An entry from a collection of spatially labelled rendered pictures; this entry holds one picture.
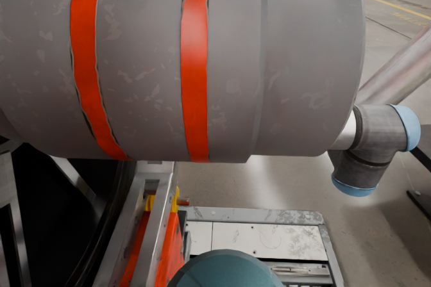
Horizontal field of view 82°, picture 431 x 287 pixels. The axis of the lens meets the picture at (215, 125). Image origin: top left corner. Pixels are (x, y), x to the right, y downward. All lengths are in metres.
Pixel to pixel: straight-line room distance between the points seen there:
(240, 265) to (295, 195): 1.01
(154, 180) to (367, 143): 0.39
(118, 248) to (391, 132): 0.48
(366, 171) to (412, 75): 0.23
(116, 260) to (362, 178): 0.48
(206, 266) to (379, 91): 0.57
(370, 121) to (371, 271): 0.71
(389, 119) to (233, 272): 0.42
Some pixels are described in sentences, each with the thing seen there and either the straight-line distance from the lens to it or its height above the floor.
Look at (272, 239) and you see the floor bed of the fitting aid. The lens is 0.97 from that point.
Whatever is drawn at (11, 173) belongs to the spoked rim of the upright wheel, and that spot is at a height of 0.76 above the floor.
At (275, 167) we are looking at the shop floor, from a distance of 1.29.
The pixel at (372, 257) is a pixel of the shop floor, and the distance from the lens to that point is 1.16.
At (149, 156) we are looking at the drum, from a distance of 0.16.
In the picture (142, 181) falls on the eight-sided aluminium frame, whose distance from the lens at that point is 0.41.
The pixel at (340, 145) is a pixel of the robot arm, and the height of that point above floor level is 0.61.
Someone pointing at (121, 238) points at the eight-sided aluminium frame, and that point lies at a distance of 0.36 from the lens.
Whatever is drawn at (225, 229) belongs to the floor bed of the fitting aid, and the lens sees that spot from 0.97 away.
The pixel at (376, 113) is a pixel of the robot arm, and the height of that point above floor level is 0.67.
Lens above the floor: 0.92
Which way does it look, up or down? 38 degrees down
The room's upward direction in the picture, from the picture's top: straight up
